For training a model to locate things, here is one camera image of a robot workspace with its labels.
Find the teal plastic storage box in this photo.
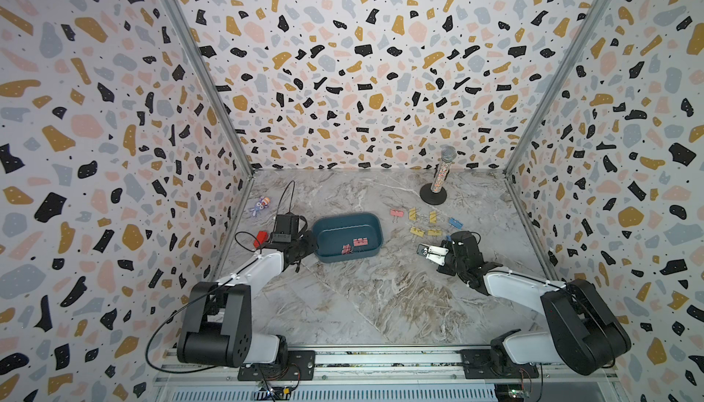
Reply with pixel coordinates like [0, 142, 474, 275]
[313, 212, 384, 264]

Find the blue binder clip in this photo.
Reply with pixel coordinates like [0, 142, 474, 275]
[448, 218, 463, 229]

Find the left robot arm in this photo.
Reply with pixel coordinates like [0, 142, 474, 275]
[145, 200, 317, 379]

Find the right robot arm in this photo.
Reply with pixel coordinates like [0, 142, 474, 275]
[417, 231, 633, 378]

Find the red rectangular block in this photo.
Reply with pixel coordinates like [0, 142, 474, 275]
[253, 231, 269, 250]

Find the purple bunny plush toy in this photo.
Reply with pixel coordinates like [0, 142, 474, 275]
[249, 197, 271, 217]

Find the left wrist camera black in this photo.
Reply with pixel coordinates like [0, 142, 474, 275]
[271, 212, 308, 244]

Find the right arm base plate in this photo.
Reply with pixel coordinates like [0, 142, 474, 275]
[459, 349, 539, 380]

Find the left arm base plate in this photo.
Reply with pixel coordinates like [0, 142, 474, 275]
[238, 350, 316, 382]

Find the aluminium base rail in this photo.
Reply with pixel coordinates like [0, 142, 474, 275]
[154, 345, 629, 401]

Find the aluminium frame corner post right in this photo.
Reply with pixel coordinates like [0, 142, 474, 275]
[504, 0, 612, 182]

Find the aluminium frame corner post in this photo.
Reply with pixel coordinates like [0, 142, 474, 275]
[504, 0, 612, 182]
[161, 0, 254, 179]

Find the aluminium frame corner post left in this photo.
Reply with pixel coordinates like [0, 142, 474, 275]
[161, 0, 254, 179]

